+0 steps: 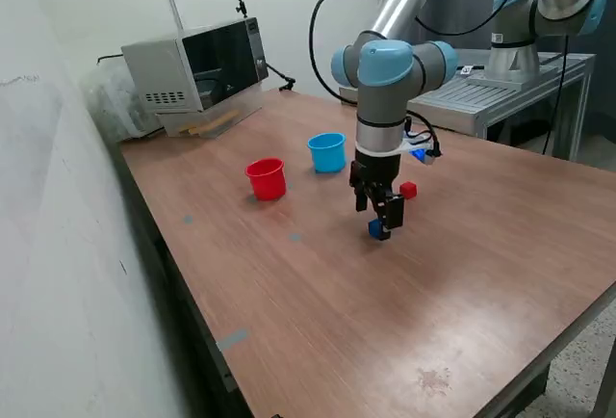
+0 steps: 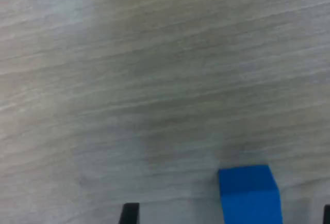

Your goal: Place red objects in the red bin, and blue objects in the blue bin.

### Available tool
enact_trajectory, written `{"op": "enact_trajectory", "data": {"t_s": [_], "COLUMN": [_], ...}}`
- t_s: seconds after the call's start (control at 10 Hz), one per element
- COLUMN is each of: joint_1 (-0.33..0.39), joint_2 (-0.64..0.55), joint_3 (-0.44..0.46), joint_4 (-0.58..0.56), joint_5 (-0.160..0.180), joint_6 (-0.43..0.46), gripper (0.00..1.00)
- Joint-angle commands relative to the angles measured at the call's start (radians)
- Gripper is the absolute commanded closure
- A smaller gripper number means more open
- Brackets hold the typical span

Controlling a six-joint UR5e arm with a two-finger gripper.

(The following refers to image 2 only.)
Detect blue cube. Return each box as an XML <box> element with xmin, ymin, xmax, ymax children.
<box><xmin>218</xmin><ymin>164</ymin><xmax>284</xmax><ymax>224</ymax></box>

